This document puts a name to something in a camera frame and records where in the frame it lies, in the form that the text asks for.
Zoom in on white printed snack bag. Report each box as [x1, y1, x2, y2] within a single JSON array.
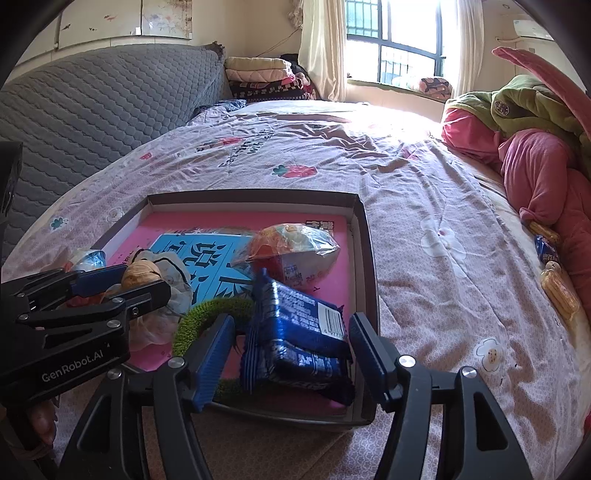
[[230, 223, 340, 287]]

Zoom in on patterned folded blanket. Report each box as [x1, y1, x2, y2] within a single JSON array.
[[419, 76, 453, 99]]

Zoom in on dark cardboard box tray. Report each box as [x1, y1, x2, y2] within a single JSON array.
[[90, 188, 382, 432]]

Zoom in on window ledge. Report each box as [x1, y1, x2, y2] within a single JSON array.
[[347, 78, 451, 123]]

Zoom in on green fuzzy ring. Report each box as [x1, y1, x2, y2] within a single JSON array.
[[172, 296, 259, 402]]

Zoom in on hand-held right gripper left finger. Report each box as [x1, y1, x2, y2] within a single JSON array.
[[58, 313, 236, 480]]

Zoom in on small blue candy packet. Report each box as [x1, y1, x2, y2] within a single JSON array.
[[534, 234, 559, 264]]

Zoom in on white plastic bag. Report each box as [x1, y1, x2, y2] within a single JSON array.
[[104, 249, 195, 347]]

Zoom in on pink quilt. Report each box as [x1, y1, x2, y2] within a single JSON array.
[[441, 46, 591, 160]]

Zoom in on fish wall painting panel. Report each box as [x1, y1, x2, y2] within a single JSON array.
[[54, 0, 146, 47]]

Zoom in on small yellow snack packet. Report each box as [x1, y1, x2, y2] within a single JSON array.
[[529, 220, 561, 245]]

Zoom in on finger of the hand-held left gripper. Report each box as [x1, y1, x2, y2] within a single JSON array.
[[0, 264, 129, 308], [16, 278, 171, 330]]

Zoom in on cream folded quilt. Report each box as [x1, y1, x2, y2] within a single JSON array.
[[225, 56, 293, 84]]

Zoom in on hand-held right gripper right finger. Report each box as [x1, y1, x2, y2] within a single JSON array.
[[348, 312, 520, 480]]

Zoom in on window with dark frame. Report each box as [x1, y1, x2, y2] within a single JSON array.
[[344, 0, 458, 90]]

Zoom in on blue snack packet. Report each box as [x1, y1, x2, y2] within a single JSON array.
[[239, 268, 356, 407]]

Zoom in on person's left hand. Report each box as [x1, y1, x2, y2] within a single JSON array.
[[25, 398, 58, 448]]

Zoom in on magenta fleece blanket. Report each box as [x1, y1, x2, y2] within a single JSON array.
[[501, 129, 591, 333]]

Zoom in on yellow biscuit packet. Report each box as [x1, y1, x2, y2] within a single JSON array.
[[540, 261, 580, 319]]

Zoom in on cream curtain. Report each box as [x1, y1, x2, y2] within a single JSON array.
[[298, 0, 349, 102], [445, 0, 485, 97]]

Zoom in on dark blue patterned cloth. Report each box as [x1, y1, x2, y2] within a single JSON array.
[[194, 99, 245, 121]]

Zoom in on dark checked folded blanket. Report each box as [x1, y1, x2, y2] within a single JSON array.
[[228, 78, 319, 101]]

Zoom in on white air conditioner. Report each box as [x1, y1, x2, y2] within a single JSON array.
[[512, 18, 555, 42]]

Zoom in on grey quilted headboard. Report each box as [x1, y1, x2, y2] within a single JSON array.
[[0, 44, 232, 259]]

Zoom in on green blanket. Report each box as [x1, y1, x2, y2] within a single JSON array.
[[445, 76, 591, 176]]

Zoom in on flower wall painting panel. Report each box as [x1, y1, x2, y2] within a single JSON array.
[[141, 0, 194, 40]]

